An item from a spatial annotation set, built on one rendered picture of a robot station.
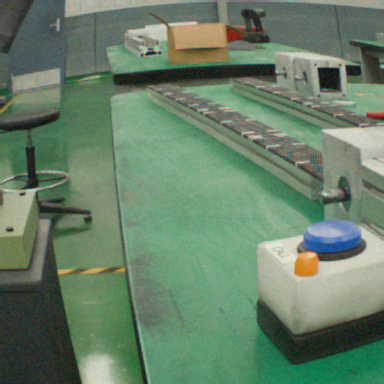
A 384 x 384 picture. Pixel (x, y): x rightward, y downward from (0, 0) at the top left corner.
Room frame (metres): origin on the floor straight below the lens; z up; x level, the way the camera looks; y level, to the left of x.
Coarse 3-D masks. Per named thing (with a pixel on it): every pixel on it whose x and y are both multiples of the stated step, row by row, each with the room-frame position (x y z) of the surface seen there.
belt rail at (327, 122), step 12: (240, 84) 1.67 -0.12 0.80; (252, 96) 1.59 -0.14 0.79; (264, 96) 1.53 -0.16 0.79; (276, 96) 1.44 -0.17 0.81; (276, 108) 1.44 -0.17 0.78; (288, 108) 1.38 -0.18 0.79; (300, 108) 1.31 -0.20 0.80; (312, 120) 1.26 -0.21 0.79; (324, 120) 1.22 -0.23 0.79; (336, 120) 1.15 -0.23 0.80
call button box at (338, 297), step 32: (288, 256) 0.43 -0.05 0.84; (320, 256) 0.42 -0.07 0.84; (352, 256) 0.41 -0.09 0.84; (288, 288) 0.40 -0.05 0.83; (320, 288) 0.39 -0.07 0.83; (352, 288) 0.40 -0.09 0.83; (256, 320) 0.46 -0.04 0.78; (288, 320) 0.40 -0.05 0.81; (320, 320) 0.39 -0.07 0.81; (352, 320) 0.40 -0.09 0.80; (288, 352) 0.40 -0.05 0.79; (320, 352) 0.39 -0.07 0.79
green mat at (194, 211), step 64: (128, 128) 1.31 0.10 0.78; (192, 128) 1.26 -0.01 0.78; (320, 128) 1.21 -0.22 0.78; (128, 192) 0.86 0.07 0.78; (192, 192) 0.84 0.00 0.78; (256, 192) 0.82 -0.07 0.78; (128, 256) 0.63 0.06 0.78; (192, 256) 0.62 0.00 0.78; (256, 256) 0.61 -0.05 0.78; (192, 320) 0.48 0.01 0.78
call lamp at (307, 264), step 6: (306, 252) 0.40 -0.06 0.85; (312, 252) 0.40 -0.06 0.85; (300, 258) 0.40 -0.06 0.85; (306, 258) 0.39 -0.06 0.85; (312, 258) 0.39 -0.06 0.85; (294, 264) 0.40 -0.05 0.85; (300, 264) 0.39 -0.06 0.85; (306, 264) 0.39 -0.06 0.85; (312, 264) 0.39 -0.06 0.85; (318, 264) 0.40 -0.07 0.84; (300, 270) 0.39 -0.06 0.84; (306, 270) 0.39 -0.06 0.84; (312, 270) 0.39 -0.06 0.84; (318, 270) 0.40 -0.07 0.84; (300, 276) 0.39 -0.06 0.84
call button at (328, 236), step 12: (312, 228) 0.44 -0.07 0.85; (324, 228) 0.44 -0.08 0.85; (336, 228) 0.43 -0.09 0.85; (348, 228) 0.43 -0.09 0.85; (360, 228) 0.43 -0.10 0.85; (312, 240) 0.42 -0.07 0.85; (324, 240) 0.42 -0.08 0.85; (336, 240) 0.42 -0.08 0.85; (348, 240) 0.42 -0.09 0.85; (360, 240) 0.43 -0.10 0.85
